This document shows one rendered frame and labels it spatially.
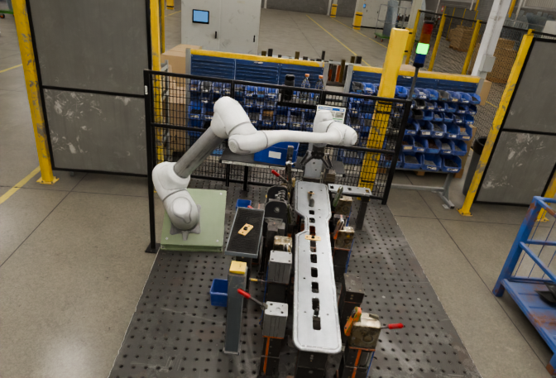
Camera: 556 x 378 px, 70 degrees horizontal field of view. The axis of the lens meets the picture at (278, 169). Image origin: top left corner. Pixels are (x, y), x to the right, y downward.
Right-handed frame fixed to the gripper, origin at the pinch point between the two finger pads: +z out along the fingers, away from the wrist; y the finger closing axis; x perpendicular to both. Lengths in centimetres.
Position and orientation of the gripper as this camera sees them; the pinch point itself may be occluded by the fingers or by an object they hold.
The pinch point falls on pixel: (313, 174)
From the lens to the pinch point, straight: 245.2
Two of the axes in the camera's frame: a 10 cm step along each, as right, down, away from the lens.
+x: 0.6, -4.3, 9.0
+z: -1.0, 9.0, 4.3
